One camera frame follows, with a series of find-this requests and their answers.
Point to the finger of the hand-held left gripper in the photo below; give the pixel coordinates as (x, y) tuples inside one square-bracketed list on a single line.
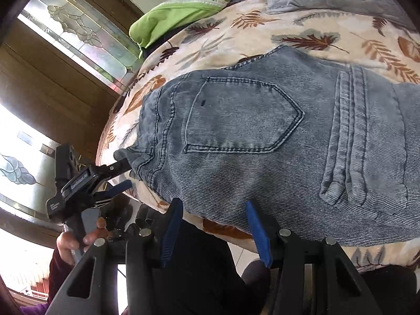
[(115, 169), (121, 187)]

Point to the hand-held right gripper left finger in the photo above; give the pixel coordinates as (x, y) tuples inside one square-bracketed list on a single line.
[(170, 229)]

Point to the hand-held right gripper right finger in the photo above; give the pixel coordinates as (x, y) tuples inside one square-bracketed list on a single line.
[(261, 233)]

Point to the blue denim pants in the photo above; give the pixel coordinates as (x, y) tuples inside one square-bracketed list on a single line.
[(246, 121)]

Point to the person's left forearm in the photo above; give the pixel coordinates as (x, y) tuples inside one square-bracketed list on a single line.
[(55, 279)]

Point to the person's left hand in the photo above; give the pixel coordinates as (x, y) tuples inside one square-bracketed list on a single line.
[(95, 231)]

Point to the stained glass window with leaf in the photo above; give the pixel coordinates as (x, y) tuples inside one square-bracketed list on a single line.
[(19, 170)]

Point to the person's dark-clothed leg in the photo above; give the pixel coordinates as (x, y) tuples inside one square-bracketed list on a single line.
[(387, 292)]

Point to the stained glass window with clusters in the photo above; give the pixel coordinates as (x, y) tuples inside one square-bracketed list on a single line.
[(75, 29)]

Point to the plain green cloth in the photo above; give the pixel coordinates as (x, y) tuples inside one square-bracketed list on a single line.
[(157, 23)]

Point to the leaf print bed blanket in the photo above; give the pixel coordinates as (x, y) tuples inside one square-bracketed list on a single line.
[(229, 32)]

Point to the brown wooden window frame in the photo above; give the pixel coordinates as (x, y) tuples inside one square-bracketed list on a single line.
[(49, 82)]

